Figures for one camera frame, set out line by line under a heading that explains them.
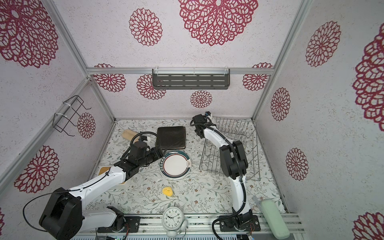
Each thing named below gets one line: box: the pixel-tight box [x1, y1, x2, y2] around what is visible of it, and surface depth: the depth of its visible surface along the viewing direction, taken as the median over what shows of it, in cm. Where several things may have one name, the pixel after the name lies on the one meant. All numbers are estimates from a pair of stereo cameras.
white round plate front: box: [161, 172, 189, 180], surface depth 91 cm
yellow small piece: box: [162, 186, 173, 197], surface depth 84 cm
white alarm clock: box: [161, 206, 188, 238], surface depth 73 cm
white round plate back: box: [159, 150, 192, 180], surface depth 96 cm
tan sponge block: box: [122, 129, 140, 143], surface depth 108 cm
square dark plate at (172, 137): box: [157, 126, 186, 150], surface depth 109 cm
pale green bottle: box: [259, 198, 290, 240], surface depth 74 cm
